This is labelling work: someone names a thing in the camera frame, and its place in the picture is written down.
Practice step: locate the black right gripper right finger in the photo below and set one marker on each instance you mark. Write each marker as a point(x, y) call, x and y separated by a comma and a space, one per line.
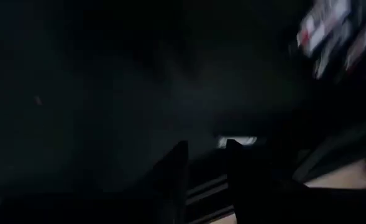
point(245, 174)

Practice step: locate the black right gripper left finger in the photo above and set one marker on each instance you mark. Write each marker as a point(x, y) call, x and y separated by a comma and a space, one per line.
point(176, 174)

